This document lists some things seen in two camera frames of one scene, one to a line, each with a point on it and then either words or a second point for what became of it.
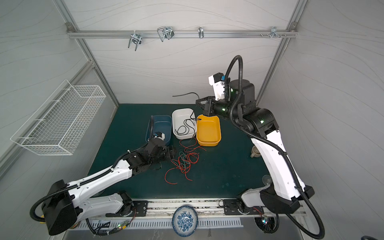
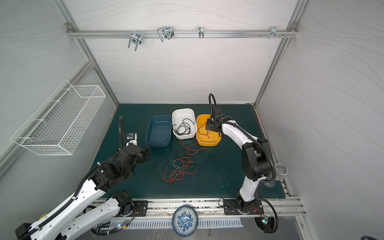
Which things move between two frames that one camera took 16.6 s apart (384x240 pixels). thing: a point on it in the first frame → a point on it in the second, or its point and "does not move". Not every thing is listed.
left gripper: (169, 152) → (147, 156)
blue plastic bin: (162, 123) does not move
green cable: (182, 154) → (179, 170)
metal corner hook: (273, 32) does not move
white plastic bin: (184, 123) does not move
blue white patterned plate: (185, 221) does not move
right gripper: (208, 106) → (212, 125)
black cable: (190, 116) → (184, 157)
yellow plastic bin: (208, 130) does not move
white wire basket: (58, 125) does not move
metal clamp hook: (136, 38) does not move
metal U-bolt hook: (165, 32) does not move
